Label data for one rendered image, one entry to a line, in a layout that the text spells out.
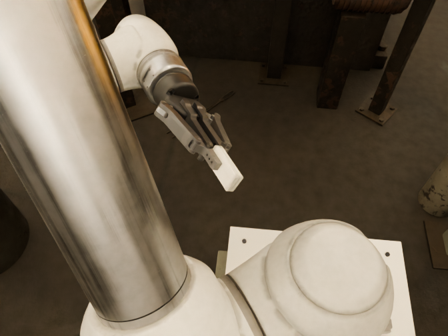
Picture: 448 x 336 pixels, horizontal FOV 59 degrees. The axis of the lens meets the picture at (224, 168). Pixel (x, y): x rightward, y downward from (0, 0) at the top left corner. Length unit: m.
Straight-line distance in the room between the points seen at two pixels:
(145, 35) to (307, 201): 0.81
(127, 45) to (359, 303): 0.57
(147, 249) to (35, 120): 0.14
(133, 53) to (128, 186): 0.45
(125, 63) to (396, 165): 1.07
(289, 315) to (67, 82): 0.31
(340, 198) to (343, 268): 0.95
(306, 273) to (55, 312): 0.94
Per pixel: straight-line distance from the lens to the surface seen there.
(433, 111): 1.78
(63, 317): 1.25
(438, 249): 1.39
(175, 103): 0.65
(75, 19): 0.31
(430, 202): 1.41
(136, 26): 0.80
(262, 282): 0.46
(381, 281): 0.45
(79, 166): 0.31
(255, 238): 0.74
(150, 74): 0.71
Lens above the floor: 1.12
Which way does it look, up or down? 54 degrees down
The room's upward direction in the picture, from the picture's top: straight up
